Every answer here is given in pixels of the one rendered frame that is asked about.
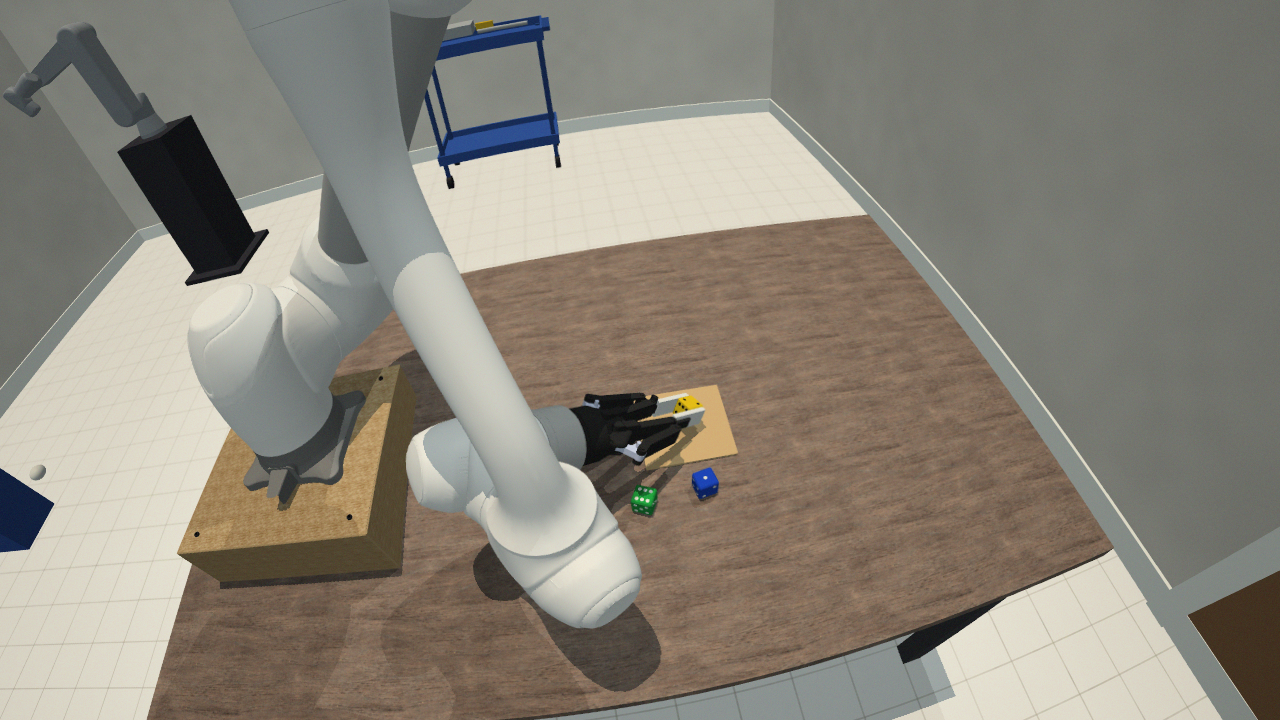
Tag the tan flat mat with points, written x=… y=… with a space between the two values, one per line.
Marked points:
x=710 y=439

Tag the yellow die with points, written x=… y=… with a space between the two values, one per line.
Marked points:
x=686 y=403

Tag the green die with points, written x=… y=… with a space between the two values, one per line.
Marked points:
x=644 y=499

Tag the blue die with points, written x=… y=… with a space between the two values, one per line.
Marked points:
x=705 y=483

